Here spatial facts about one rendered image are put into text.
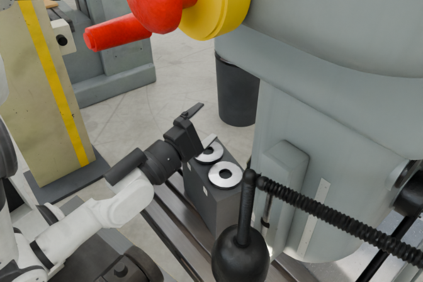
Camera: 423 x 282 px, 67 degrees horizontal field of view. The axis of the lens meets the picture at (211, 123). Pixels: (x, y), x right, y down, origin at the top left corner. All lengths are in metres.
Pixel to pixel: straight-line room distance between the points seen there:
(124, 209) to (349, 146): 0.50
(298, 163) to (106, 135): 2.55
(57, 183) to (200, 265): 1.76
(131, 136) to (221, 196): 2.02
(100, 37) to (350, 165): 0.27
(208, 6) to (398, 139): 0.17
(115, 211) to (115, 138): 2.12
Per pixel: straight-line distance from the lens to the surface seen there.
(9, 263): 0.66
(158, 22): 0.16
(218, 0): 0.16
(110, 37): 0.27
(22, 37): 2.02
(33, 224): 0.99
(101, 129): 2.92
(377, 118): 0.27
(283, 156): 0.37
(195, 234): 0.99
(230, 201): 0.85
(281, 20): 0.17
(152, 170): 0.73
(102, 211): 0.71
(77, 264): 1.49
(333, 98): 0.28
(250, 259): 0.39
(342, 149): 0.35
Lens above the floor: 1.81
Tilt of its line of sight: 40 degrees down
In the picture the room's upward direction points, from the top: straight up
